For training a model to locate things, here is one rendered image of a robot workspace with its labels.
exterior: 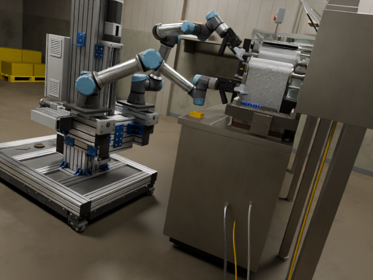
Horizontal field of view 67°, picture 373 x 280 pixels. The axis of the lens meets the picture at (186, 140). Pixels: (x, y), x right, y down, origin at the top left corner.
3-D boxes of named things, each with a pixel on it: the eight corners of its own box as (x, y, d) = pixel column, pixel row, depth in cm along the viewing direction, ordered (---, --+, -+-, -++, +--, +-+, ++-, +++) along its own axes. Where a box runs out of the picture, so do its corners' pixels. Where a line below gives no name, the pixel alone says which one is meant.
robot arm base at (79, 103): (70, 104, 186) (71, 89, 183) (89, 103, 199) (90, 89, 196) (86, 109, 179) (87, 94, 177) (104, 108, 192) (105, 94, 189)
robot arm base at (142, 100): (122, 101, 228) (124, 89, 225) (135, 100, 241) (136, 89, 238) (137, 105, 222) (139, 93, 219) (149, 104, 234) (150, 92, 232)
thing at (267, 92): (241, 104, 178) (247, 74, 173) (278, 113, 171) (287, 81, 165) (240, 104, 178) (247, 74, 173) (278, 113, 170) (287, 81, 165)
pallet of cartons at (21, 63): (54, 82, 749) (55, 55, 729) (8, 81, 647) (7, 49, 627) (35, 76, 788) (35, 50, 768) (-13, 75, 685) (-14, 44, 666)
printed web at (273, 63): (247, 115, 216) (263, 46, 202) (278, 122, 209) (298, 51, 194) (236, 122, 181) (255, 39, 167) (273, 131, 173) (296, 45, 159)
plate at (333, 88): (300, 85, 369) (307, 62, 361) (322, 90, 361) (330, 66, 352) (287, 110, 89) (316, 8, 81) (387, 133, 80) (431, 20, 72)
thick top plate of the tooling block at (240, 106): (230, 111, 177) (232, 101, 176) (296, 126, 164) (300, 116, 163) (223, 114, 163) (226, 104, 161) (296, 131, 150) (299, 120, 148)
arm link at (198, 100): (201, 103, 196) (204, 88, 193) (205, 106, 186) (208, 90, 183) (190, 101, 195) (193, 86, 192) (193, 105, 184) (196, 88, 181)
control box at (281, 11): (272, 22, 219) (275, 8, 217) (280, 24, 219) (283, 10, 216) (273, 21, 213) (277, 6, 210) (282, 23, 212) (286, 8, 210)
